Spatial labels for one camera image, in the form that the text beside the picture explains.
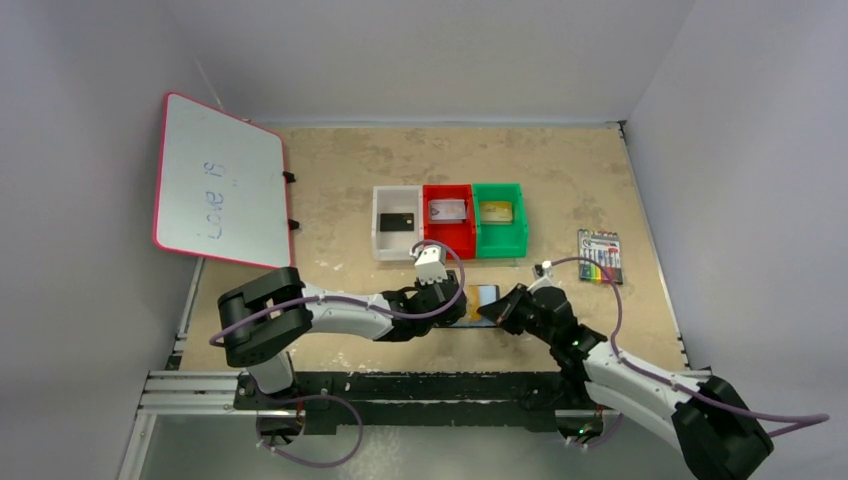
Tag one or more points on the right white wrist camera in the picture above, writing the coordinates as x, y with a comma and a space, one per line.
543, 277

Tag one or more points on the pink framed whiteboard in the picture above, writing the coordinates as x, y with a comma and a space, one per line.
221, 190

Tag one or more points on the gold credit card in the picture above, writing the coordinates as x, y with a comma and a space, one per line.
496, 213

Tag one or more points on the gold VIP card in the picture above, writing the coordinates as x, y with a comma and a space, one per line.
473, 295

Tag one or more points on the black credit card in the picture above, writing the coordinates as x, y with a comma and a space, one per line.
396, 222

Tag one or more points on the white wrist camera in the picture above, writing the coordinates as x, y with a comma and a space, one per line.
543, 277
429, 263

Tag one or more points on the white plastic bin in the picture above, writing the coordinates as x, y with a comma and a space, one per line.
395, 246

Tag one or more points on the red plastic bin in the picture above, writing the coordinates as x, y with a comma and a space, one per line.
461, 237

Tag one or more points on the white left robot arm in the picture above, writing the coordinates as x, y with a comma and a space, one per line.
263, 317

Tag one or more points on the green plastic bin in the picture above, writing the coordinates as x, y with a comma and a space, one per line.
504, 240

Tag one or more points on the pack of coloured markers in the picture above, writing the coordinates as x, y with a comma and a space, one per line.
600, 253

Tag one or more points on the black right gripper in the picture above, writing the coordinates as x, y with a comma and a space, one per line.
515, 308

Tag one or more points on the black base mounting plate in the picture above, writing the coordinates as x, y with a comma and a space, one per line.
539, 402

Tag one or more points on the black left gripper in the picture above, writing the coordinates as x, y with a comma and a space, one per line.
449, 299

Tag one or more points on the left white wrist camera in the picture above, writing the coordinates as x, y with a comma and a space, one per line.
429, 263

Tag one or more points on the silver VIP card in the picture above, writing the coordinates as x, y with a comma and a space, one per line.
447, 210

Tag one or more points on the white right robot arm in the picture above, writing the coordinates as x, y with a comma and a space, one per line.
705, 420

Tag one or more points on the aluminium rail frame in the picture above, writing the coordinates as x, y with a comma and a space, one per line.
216, 397

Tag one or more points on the black leather card holder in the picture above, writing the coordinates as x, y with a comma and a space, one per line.
490, 293

